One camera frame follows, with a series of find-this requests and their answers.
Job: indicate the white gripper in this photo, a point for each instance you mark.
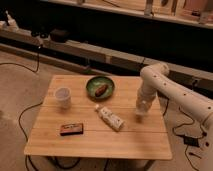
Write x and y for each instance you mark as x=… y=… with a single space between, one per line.
x=145 y=98

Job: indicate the white sponge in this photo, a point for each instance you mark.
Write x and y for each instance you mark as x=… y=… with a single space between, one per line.
x=140 y=112

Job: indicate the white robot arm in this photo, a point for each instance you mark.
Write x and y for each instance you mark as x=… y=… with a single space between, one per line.
x=155 y=78

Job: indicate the brown sausage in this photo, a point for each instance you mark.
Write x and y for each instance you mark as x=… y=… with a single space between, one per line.
x=101 y=90

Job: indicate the white tube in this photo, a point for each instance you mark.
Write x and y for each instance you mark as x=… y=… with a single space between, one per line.
x=111 y=119

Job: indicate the green plate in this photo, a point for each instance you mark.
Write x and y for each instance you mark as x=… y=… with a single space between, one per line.
x=95 y=82

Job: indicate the black power adapter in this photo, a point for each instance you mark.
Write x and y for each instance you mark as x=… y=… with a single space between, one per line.
x=191 y=141

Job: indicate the wooden table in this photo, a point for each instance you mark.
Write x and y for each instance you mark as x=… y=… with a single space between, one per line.
x=146 y=139

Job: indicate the white plastic cup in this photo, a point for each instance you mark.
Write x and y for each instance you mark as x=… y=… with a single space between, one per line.
x=63 y=97

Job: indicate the dark red box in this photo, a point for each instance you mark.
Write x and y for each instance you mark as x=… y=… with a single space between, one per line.
x=71 y=129

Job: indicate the black device on ledge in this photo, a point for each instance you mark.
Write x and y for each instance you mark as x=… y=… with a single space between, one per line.
x=59 y=35

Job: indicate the white bottle on ledge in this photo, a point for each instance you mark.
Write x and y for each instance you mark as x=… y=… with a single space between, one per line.
x=12 y=22

